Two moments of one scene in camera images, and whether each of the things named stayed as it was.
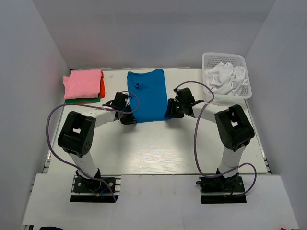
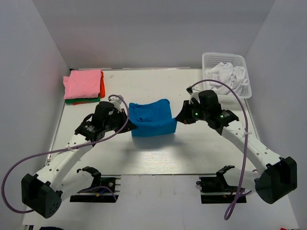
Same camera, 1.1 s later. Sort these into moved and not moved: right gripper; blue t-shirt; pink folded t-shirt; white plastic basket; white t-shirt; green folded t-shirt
Moved: right gripper; blue t-shirt
Not moved: green folded t-shirt; white plastic basket; white t-shirt; pink folded t-shirt
